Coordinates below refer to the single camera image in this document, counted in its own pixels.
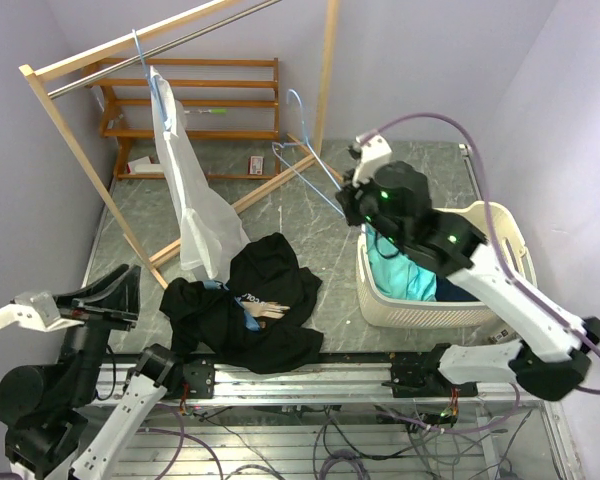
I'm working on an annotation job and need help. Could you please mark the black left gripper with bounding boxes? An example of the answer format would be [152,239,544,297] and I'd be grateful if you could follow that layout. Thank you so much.
[50,261,141,403]

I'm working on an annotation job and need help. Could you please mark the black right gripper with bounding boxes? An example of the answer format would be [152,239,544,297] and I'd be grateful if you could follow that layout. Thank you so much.
[337,161,408,249]

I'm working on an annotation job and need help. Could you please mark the light blue wire hanger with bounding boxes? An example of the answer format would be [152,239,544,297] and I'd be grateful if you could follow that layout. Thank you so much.
[271,88,345,218]

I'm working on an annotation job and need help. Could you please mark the white t shirt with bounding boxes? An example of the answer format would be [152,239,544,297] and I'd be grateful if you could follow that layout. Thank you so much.
[151,88,249,282]

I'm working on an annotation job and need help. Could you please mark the black printed t shirt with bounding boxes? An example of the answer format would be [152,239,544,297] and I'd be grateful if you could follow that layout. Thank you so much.
[159,232,324,374]

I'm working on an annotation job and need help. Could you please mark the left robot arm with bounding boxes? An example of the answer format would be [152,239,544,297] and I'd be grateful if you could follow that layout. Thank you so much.
[0,264,186,479]

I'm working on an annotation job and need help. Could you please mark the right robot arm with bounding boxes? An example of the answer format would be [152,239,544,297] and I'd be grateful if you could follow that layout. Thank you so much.
[336,161,600,401]

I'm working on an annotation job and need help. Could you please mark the teal cloth in basket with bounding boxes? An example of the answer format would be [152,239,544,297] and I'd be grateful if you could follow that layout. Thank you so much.
[366,225,437,301]

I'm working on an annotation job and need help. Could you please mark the small red white box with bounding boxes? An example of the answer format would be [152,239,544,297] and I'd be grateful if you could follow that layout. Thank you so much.
[249,155,264,176]

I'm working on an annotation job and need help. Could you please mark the dark blue cloth in basket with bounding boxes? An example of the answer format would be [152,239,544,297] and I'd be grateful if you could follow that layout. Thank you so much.
[435,276,478,303]

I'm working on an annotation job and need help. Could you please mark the white box on shelf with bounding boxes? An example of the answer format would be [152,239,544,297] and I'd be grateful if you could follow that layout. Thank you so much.
[126,156,164,175]

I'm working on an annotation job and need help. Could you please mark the white laundry basket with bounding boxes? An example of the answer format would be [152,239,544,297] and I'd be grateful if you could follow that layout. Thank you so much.
[356,201,537,329]

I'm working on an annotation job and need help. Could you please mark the brown wooden shoe rack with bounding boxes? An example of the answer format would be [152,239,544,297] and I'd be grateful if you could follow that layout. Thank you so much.
[88,57,281,180]

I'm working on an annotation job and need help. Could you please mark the green marker pen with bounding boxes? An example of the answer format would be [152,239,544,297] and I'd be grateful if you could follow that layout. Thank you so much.
[184,108,227,115]

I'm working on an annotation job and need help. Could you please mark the metal hanging rod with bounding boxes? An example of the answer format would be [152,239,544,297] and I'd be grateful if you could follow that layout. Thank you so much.
[49,1,277,100]

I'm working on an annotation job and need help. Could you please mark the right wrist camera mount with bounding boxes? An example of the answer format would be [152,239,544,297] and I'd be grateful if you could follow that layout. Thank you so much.
[349,130,392,187]

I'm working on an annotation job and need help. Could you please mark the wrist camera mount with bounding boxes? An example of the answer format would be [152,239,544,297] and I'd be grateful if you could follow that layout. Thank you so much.
[0,292,84,333]
[349,130,392,187]

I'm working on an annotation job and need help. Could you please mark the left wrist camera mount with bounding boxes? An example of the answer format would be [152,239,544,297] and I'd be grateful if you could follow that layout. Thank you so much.
[0,292,84,333]

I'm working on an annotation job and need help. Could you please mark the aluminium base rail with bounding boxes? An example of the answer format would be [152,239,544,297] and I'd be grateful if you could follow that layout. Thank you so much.
[94,352,561,401]

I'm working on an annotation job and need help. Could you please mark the wooden clothes rack frame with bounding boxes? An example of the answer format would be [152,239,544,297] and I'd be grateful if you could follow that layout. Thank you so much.
[20,1,340,287]

